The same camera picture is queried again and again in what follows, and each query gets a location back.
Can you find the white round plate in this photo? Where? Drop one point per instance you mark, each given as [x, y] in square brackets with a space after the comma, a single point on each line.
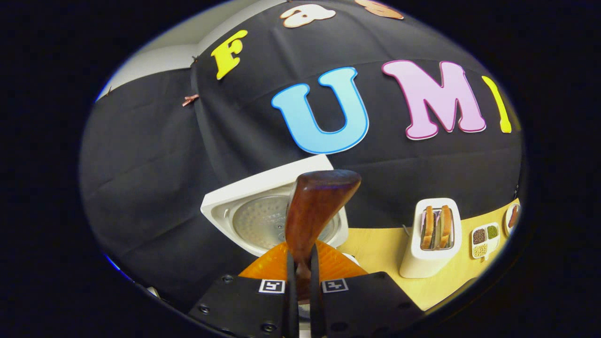
[508, 223]

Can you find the black backdrop cloth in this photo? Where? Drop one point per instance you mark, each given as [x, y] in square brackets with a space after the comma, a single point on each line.
[164, 155]

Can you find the white toaster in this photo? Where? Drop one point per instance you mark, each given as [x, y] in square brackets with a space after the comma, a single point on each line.
[422, 263]

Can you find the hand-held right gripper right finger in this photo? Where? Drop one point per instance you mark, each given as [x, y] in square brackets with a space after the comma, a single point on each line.
[366, 305]

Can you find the red sausage slice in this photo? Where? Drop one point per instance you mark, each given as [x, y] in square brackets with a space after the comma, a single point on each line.
[513, 217]

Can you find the white rice cooker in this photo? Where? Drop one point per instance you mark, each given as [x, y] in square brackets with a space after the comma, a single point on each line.
[253, 220]

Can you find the white divided grain dish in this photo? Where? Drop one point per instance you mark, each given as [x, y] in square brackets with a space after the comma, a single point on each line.
[486, 240]

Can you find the brown wooden spoon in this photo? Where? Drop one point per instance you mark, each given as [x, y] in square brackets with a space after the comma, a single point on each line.
[317, 202]

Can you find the toasted bread slice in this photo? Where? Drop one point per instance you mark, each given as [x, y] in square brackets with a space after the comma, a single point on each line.
[446, 226]
[427, 227]

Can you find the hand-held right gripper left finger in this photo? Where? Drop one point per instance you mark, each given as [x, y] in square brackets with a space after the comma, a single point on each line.
[244, 305]

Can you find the red cloth clip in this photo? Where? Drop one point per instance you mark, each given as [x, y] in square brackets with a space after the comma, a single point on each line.
[190, 99]

